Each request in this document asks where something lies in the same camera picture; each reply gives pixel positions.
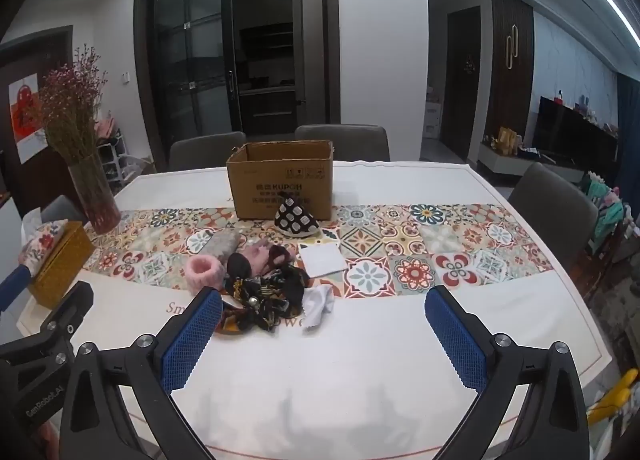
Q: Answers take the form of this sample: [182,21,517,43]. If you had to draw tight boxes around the white television cabinet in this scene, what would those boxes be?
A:
[477,140,586,186]

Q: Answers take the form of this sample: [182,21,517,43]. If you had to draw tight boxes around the black spotted cone pot holder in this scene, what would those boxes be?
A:
[274,191,323,239]

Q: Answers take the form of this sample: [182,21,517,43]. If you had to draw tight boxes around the white shoe rack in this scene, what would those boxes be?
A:
[97,110,143,186]

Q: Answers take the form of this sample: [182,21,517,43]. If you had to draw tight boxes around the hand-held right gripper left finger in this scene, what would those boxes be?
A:
[59,287,224,460]

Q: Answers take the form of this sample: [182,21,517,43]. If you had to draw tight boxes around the brown cardboard box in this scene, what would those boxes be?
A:
[226,140,335,222]

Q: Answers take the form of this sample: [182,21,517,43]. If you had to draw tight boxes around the yellow toy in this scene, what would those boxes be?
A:
[587,367,640,426]

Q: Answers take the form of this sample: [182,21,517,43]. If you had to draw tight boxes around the white sock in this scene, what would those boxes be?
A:
[300,285,337,333]

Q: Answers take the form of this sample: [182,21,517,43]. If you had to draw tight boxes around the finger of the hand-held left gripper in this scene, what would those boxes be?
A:
[0,264,35,315]
[39,281,95,342]

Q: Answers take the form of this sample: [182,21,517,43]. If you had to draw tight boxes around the black patterned scarf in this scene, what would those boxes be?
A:
[215,253,311,336]

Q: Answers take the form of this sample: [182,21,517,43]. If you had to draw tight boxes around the white cloth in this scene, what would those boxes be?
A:
[297,239,347,277]

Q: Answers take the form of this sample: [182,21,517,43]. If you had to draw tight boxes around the pink fluffy towel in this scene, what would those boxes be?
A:
[234,244,296,273]

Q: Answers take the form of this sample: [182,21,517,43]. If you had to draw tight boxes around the grey dining chair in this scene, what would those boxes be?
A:
[294,124,390,162]
[507,161,599,273]
[168,131,247,172]

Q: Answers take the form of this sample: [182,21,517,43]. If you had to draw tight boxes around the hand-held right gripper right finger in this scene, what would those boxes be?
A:
[424,284,589,460]

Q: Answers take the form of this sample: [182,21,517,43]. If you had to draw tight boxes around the grey patterned cloth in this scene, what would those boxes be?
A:
[202,233,241,261]

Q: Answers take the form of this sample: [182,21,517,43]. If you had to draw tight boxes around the yellow woven tissue box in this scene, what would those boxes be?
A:
[27,221,96,308]

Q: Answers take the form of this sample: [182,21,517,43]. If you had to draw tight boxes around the black television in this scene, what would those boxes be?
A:
[531,96,621,173]

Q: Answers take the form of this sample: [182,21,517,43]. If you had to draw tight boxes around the pink fluffy wristband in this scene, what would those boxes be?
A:
[186,257,223,291]

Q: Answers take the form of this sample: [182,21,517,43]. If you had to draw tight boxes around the yellow gift bags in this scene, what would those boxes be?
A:
[492,126,523,156]

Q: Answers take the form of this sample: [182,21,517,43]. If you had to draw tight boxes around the dark wooden door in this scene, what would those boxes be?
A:
[440,8,483,163]

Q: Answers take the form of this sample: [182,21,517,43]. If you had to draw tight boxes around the colourful tile-pattern table runner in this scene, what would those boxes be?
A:
[82,203,555,298]

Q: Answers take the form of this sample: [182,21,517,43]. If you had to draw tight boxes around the dried pink flower bunch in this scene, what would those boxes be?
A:
[20,44,108,166]

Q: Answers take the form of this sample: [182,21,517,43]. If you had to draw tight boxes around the clothes drying rack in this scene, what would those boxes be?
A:
[580,170,640,266]

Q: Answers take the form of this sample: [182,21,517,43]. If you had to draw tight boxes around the floral fabric tissue cover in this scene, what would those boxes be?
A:
[19,207,71,276]

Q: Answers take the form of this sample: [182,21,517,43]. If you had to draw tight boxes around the red and white door poster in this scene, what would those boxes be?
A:
[9,73,51,163]

